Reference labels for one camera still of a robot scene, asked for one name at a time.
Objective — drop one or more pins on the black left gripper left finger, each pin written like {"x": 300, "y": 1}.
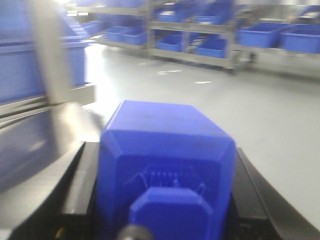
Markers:
{"x": 50, "y": 191}

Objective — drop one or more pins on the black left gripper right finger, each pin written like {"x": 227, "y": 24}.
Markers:
{"x": 260, "y": 212}

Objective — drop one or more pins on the distant steel bin rack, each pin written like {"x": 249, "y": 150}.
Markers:
{"x": 209, "y": 32}

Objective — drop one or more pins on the stainless steel workbench shelf frame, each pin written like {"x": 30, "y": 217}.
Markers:
{"x": 37, "y": 69}

